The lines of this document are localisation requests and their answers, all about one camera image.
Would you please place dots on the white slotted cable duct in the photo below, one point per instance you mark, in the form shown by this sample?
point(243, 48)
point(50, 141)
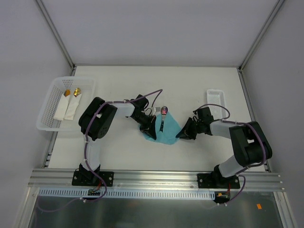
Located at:
point(129, 194)

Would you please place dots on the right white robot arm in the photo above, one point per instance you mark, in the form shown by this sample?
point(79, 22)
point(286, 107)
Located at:
point(250, 147)

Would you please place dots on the small white utensil tray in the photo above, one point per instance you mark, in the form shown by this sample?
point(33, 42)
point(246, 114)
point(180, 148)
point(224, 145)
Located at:
point(217, 97)

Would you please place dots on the blue paper napkin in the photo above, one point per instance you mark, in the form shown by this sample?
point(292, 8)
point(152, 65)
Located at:
point(170, 129)

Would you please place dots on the large white plastic basket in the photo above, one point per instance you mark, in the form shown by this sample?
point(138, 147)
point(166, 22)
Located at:
point(46, 121)

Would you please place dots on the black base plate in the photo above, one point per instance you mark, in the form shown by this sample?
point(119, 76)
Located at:
point(87, 178)
point(213, 181)

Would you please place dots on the iridescent spoon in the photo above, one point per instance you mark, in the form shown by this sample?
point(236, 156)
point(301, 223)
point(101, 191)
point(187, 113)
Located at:
point(164, 111)

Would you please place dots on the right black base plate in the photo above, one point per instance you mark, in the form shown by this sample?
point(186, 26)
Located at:
point(213, 181)

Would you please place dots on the aluminium mounting rail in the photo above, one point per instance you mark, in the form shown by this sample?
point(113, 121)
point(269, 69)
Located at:
point(155, 180)

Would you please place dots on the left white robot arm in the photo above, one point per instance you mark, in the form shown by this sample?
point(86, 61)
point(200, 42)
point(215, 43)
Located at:
point(94, 124)

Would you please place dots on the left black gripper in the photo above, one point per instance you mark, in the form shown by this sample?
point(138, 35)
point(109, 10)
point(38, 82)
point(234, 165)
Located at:
point(149, 124)

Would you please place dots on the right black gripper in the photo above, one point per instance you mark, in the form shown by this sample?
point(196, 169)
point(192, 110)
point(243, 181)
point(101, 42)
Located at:
point(190, 128)

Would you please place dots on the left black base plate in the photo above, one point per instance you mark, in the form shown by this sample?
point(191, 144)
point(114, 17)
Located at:
point(87, 178)

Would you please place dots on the right rolled white napkin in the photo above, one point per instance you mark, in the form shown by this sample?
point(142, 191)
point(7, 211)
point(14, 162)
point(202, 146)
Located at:
point(73, 104)

